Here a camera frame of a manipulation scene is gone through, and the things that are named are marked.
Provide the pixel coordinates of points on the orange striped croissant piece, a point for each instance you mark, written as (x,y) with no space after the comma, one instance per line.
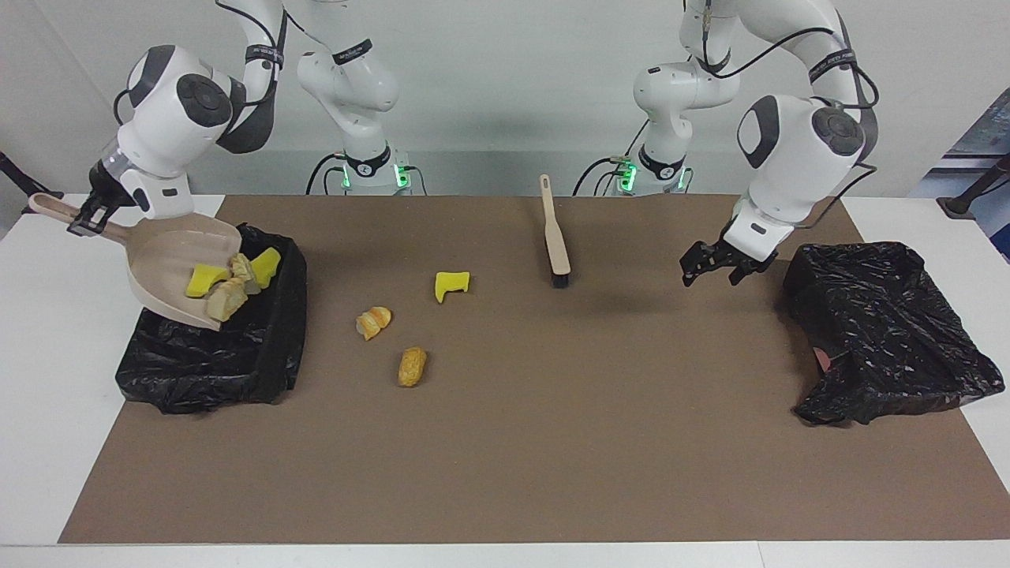
(373,322)

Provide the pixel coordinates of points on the pale striped bread piece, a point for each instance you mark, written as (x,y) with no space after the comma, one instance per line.
(225,300)

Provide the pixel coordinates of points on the black stand leg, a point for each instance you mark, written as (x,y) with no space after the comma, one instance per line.
(16,177)
(959,207)

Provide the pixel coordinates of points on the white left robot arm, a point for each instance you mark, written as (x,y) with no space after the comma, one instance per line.
(797,158)

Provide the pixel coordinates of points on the beige brush with black bristles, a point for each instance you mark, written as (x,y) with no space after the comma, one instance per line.
(556,237)

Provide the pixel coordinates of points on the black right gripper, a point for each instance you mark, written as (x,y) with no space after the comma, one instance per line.
(106,193)

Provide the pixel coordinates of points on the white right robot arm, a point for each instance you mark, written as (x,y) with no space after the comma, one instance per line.
(166,118)

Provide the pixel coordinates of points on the black trash bag bin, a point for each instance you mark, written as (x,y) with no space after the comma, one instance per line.
(221,355)
(892,331)

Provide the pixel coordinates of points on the brown oval bread roll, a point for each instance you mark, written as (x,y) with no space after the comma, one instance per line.
(412,367)

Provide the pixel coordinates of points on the brown table mat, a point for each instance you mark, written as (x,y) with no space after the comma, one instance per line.
(505,473)

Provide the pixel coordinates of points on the blue grey background panel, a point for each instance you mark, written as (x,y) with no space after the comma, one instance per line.
(982,130)

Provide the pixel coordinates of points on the pale flaky bread piece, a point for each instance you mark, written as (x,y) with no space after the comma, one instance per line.
(245,272)

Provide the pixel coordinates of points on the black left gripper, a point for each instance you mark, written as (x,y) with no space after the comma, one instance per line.
(734,254)

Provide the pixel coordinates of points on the beige plastic dustpan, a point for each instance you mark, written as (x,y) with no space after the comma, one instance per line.
(170,252)

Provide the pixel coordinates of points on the pink plastic bin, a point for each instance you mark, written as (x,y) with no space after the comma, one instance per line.
(823,360)

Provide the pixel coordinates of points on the yellow sponge piece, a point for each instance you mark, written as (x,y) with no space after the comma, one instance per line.
(266,268)
(205,282)
(450,285)

